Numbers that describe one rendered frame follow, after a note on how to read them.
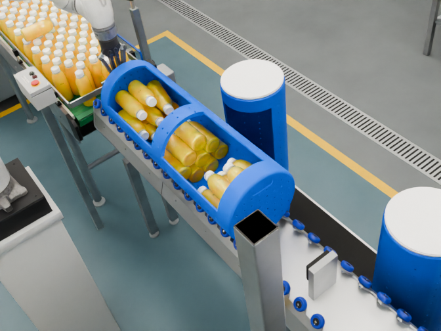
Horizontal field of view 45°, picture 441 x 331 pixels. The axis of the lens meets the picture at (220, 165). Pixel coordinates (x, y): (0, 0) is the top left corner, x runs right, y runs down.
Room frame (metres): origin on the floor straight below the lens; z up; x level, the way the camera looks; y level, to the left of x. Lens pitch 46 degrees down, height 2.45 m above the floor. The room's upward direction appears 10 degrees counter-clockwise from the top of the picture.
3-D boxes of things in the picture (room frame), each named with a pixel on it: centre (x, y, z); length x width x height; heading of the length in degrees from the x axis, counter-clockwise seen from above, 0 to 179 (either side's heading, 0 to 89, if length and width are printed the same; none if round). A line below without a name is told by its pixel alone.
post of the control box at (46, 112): (2.06, 0.77, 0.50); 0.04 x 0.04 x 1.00; 30
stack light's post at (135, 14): (2.54, 0.30, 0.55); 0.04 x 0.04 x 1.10; 30
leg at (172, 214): (2.00, 0.33, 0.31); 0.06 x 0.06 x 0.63; 30
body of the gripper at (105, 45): (1.86, 0.35, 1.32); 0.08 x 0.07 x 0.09; 120
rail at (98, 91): (2.09, 0.46, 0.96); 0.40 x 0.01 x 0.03; 120
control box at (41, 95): (2.06, 0.77, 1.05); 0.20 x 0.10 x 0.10; 30
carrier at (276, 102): (1.87, -0.20, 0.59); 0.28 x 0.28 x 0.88
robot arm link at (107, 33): (1.86, 0.35, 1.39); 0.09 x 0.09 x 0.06
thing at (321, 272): (0.87, -0.25, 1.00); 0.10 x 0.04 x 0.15; 120
